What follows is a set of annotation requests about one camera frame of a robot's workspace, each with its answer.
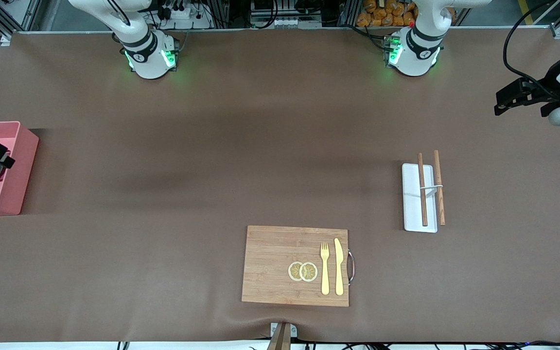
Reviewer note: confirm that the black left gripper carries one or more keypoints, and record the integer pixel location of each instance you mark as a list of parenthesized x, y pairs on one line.
[(548, 91)]

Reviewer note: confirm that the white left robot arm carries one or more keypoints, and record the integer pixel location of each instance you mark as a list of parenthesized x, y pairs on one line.
[(416, 58)]

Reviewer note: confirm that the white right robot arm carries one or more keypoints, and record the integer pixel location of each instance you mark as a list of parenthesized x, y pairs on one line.
[(151, 58)]

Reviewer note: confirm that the pink plastic box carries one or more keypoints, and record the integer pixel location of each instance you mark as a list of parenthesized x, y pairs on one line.
[(12, 194)]

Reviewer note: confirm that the brown wooden chopstick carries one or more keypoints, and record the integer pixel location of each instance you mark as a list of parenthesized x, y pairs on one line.
[(423, 209), (440, 209)]

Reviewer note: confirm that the white rectangular tray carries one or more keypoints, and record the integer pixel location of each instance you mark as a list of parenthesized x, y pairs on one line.
[(412, 204)]

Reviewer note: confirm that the orange bread pile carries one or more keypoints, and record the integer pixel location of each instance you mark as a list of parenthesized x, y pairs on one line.
[(382, 14)]

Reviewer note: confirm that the large white power strip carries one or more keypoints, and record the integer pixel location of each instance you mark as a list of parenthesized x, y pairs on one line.
[(187, 22)]

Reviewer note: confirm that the small white power strip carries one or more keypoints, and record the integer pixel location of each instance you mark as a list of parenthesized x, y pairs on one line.
[(294, 23)]

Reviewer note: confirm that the yellow plastic knife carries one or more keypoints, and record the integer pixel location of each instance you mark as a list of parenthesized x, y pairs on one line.
[(339, 267)]

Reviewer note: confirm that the yellow plastic fork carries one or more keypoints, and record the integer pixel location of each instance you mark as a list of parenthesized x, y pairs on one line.
[(325, 272)]

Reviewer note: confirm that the lemon slice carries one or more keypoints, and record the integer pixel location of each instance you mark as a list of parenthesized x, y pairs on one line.
[(309, 271), (294, 271)]

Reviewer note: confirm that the grey metal bracket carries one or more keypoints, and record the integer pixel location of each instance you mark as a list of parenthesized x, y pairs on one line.
[(293, 330)]

